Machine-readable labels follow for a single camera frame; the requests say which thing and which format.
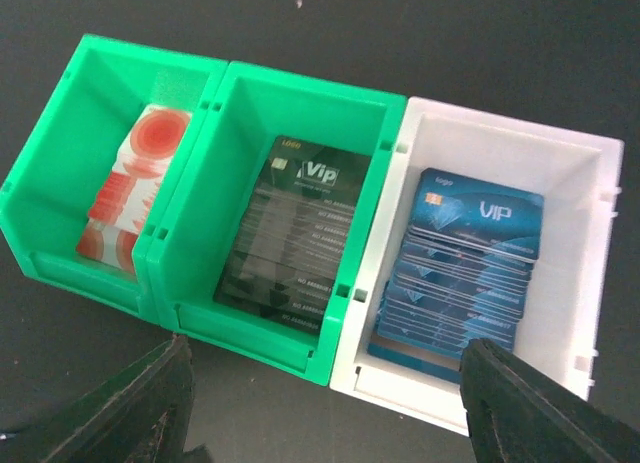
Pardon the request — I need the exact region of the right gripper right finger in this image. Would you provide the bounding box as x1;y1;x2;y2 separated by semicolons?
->
460;339;639;462

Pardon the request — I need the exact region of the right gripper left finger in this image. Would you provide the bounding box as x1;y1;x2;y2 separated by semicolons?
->
24;335;213;462

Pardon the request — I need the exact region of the white bin with blue cards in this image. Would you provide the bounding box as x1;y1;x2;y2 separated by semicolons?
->
330;97;623;434

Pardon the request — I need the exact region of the green bin with red cards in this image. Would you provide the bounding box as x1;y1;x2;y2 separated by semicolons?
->
1;34;229;323

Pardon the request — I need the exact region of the blue vip card stack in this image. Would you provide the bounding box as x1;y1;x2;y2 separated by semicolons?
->
375;168;545;359

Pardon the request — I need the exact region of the green bin with black cards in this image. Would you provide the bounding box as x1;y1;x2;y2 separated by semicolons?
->
147;61;407;385

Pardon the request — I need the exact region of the red white card stack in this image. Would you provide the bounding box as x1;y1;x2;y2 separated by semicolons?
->
76;104;192;274

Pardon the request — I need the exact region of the black vip card stack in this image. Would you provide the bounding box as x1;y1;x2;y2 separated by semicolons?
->
215;136;370;334

